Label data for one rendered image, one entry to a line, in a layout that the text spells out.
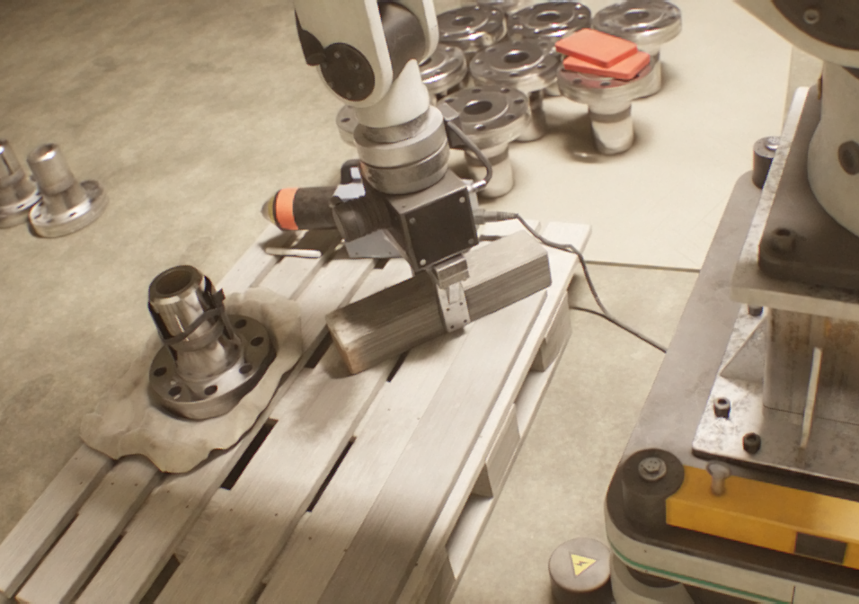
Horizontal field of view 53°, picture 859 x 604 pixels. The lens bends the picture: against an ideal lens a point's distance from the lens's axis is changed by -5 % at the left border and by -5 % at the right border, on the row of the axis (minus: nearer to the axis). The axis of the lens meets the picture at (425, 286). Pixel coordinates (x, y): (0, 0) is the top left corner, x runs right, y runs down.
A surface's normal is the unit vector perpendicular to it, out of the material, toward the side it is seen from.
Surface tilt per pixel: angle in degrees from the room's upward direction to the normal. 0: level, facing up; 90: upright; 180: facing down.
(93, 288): 0
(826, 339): 90
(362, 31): 90
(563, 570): 0
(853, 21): 90
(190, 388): 0
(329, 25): 90
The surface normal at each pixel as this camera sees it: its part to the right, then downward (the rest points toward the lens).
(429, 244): 0.40, 0.50
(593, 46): -0.20, -0.77
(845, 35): -0.51, 0.61
